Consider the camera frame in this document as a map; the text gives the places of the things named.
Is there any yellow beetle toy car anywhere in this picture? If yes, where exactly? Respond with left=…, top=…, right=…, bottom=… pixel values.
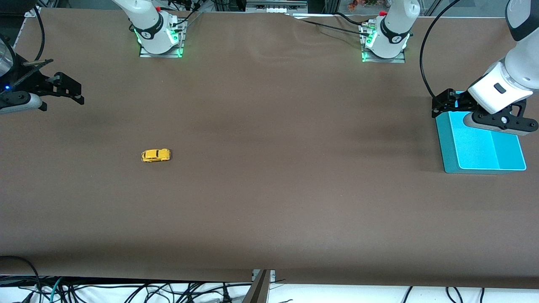
left=141, top=148, right=171, bottom=163

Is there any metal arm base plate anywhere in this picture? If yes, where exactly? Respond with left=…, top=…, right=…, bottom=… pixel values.
left=362, top=23, right=406, bottom=64
left=139, top=19, right=185, bottom=58

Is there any teal cable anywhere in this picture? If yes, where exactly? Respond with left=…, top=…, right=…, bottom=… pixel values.
left=50, top=277, right=64, bottom=303

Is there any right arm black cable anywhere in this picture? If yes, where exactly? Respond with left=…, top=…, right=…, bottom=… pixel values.
left=23, top=6, right=54, bottom=67

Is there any black looped cable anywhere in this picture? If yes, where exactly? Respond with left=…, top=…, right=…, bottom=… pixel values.
left=0, top=255, right=43, bottom=291

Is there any black base connector cable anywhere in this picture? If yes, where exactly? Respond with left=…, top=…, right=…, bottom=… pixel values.
left=171, top=0, right=205, bottom=28

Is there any short black tabletop cable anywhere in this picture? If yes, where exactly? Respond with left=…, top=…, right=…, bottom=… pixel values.
left=335, top=12, right=373, bottom=28

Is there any brown table cover sheet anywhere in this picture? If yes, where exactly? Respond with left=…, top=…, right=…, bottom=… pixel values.
left=0, top=8, right=539, bottom=289

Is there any black cable tangle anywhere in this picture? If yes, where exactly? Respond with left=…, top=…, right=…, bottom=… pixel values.
left=0, top=276, right=253, bottom=303

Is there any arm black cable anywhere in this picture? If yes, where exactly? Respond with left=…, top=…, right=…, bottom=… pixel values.
left=420, top=0, right=463, bottom=99
left=23, top=6, right=54, bottom=67

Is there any teal plastic storage bin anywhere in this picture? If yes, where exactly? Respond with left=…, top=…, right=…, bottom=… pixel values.
left=435, top=90, right=527, bottom=174

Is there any aluminium frame profile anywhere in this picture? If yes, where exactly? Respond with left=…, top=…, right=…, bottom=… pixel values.
left=242, top=269, right=272, bottom=303

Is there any orange background object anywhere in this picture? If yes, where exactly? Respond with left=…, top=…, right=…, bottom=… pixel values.
left=347, top=0, right=379, bottom=11

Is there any white power strip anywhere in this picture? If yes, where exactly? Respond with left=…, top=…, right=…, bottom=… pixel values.
left=246, top=0, right=308, bottom=14

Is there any long black tabletop cable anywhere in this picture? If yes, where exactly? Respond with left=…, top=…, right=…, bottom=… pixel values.
left=291, top=15, right=371, bottom=36

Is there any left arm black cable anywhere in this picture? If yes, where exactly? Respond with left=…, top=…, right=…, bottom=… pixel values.
left=420, top=0, right=463, bottom=99

